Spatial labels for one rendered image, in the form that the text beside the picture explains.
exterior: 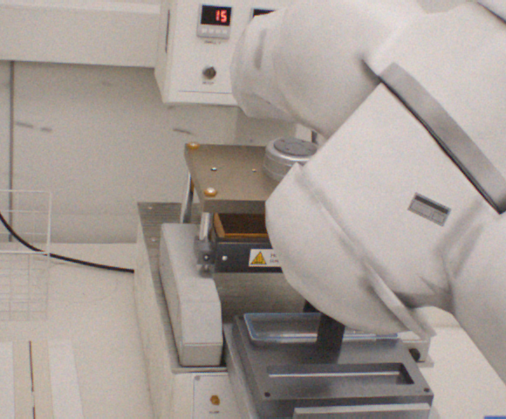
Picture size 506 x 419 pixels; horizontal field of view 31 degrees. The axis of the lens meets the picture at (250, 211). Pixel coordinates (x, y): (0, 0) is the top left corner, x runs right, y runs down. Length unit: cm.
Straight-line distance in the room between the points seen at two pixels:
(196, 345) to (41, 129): 69
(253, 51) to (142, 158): 104
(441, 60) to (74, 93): 123
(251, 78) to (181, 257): 56
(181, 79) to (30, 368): 45
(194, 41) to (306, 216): 84
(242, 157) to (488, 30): 82
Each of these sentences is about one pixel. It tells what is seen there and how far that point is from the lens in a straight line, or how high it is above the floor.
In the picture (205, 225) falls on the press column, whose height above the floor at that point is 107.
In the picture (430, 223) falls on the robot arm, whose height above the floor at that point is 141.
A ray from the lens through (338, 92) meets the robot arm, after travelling 53.
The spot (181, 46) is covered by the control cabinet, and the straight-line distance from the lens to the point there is 129.
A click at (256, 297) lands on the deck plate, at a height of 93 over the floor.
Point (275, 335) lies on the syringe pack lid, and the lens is 108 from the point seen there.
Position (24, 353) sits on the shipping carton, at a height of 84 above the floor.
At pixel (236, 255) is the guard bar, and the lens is 117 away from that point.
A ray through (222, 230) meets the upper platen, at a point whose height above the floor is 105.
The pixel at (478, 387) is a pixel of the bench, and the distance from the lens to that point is 154.
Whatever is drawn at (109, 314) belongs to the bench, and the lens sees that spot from 155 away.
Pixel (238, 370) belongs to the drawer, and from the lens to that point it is 108.
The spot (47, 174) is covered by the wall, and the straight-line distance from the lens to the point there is 172.
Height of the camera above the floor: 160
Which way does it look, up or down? 26 degrees down
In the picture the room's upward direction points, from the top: 8 degrees clockwise
